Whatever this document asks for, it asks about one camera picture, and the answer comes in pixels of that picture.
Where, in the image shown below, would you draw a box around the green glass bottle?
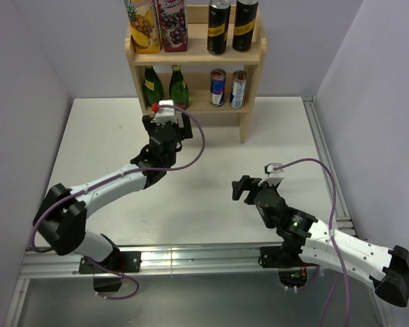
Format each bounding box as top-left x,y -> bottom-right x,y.
169,65 -> 190,109
142,65 -> 164,106

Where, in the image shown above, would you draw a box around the silver blue energy can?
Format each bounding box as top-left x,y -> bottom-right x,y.
209,68 -> 226,107

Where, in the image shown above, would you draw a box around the black yellow tonic can front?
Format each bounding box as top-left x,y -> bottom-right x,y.
207,0 -> 231,55

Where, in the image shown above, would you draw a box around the black yellow tonic can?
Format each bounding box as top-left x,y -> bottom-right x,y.
232,0 -> 258,52
207,0 -> 231,55

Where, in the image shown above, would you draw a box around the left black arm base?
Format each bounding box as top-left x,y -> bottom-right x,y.
78,248 -> 142,300

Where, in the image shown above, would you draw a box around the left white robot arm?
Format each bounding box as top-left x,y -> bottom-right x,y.
33,108 -> 193,272

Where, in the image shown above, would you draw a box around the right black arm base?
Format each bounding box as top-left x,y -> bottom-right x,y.
258,245 -> 320,294

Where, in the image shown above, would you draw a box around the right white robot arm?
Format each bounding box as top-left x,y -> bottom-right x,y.
232,175 -> 409,307

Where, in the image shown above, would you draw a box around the wooden three-tier shelf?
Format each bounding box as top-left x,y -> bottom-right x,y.
125,4 -> 267,143

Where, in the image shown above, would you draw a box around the pineapple juice carton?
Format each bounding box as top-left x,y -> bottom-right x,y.
124,0 -> 161,54

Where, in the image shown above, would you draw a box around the grape juice carton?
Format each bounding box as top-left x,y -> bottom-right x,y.
155,0 -> 188,52

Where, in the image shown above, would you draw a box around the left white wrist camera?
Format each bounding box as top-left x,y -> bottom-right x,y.
151,100 -> 178,125

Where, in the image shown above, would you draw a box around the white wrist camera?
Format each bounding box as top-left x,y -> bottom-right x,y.
151,100 -> 178,125
259,163 -> 284,188

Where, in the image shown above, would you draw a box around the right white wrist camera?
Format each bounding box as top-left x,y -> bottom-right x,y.
259,163 -> 284,188

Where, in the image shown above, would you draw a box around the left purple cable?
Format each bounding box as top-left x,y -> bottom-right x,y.
29,104 -> 206,300

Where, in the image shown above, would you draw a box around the aluminium rail frame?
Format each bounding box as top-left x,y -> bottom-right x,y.
3,95 -> 396,327

